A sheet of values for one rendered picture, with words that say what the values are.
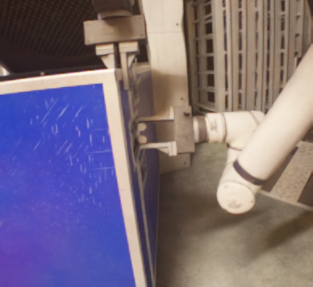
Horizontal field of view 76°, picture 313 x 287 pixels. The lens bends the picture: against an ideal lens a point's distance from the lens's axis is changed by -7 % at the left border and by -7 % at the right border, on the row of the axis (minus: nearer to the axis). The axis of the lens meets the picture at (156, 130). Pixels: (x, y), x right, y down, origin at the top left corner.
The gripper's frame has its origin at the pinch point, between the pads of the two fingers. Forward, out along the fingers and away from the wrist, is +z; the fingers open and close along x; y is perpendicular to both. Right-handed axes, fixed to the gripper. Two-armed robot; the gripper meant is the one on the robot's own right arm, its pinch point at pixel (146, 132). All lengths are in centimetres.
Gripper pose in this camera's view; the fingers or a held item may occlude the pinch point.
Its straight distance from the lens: 62.5
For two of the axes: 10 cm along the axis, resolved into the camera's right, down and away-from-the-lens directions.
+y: -0.7, -1.6, -9.8
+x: 0.6, 9.8, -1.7
